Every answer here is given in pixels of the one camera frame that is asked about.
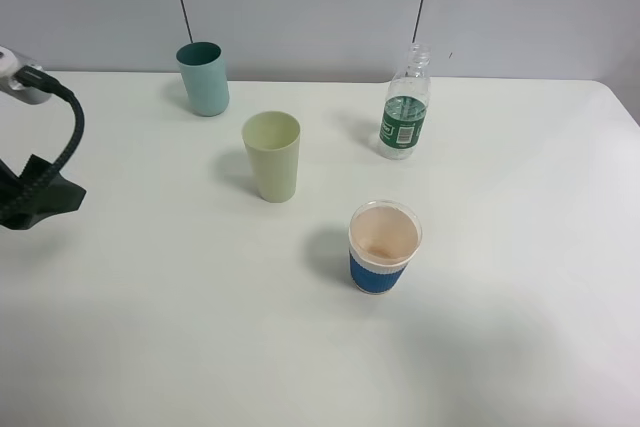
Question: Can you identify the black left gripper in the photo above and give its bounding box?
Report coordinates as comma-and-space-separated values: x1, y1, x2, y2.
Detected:
1, 154, 86, 230

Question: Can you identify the pale green plastic cup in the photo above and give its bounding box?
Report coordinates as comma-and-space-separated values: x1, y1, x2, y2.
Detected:
241, 111, 301, 203

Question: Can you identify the clear bottle with green label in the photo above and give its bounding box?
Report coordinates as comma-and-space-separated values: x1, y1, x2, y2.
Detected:
379, 43, 431, 160

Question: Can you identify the teal plastic cup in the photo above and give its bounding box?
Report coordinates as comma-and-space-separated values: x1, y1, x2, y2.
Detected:
176, 42, 230, 117

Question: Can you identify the cup with blue sleeve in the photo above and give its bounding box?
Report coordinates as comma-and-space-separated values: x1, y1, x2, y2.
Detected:
348, 200, 423, 295

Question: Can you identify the braided black left camera cable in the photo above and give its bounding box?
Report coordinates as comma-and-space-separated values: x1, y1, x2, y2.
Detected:
0, 66, 87, 213

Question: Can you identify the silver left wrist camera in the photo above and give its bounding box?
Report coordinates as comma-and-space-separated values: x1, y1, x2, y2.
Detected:
0, 46, 51, 105

